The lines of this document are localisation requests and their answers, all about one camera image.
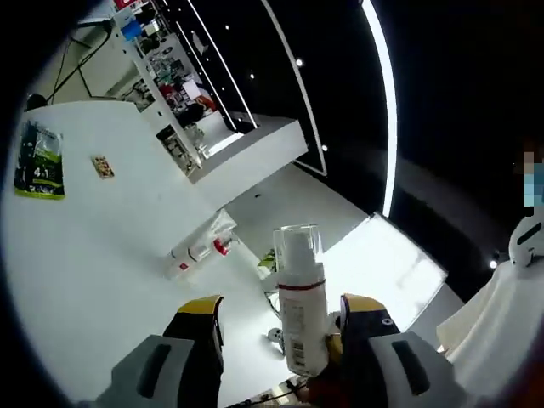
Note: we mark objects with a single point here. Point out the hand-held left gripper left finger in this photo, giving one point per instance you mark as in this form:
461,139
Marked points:
195,357

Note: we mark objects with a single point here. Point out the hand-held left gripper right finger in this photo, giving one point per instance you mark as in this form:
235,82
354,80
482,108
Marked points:
361,374

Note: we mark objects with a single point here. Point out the white pump skincare bottle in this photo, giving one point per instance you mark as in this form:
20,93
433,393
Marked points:
180,268
302,323

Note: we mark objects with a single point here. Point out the small gold patterned packet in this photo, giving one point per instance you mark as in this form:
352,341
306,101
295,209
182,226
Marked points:
103,167

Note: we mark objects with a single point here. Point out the green black packet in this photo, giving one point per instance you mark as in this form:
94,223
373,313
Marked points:
40,170

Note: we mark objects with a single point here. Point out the green potted plant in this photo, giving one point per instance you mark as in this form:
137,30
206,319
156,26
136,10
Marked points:
268,261

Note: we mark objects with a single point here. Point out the white worn device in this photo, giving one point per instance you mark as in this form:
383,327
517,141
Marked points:
525,242

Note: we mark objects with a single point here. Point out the long white counter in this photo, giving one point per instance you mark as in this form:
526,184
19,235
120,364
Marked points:
149,85

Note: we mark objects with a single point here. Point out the blue bin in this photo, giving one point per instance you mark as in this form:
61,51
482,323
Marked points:
131,30

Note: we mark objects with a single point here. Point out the wall screen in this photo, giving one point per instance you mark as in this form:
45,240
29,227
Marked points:
191,90

